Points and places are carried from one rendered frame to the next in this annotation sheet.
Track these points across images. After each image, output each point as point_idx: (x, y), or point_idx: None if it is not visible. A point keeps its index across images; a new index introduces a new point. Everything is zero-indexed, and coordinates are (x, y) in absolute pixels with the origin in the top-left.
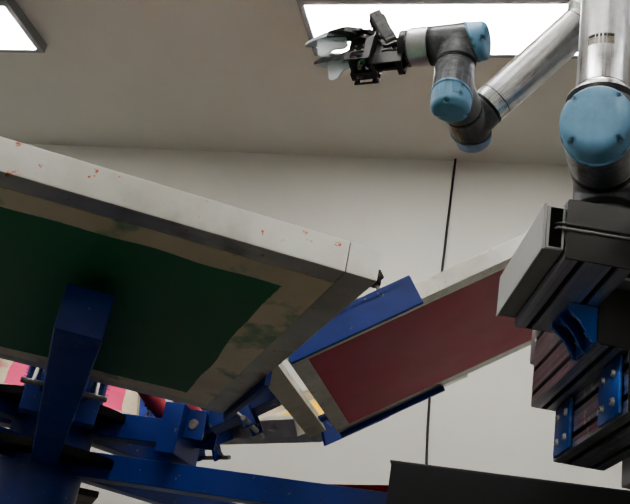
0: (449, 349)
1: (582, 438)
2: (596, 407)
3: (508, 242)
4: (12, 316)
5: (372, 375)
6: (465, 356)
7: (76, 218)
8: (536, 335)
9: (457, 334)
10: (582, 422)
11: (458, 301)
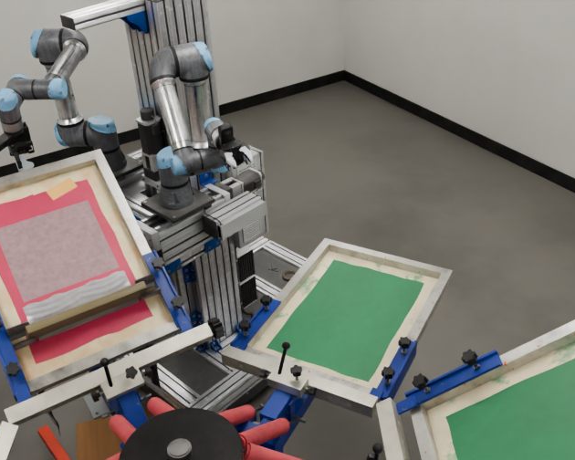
0: (53, 283)
1: (190, 261)
2: (200, 248)
3: (128, 204)
4: (362, 339)
5: (91, 325)
6: (21, 284)
7: (388, 270)
8: (161, 239)
9: (70, 269)
10: (189, 256)
11: (118, 248)
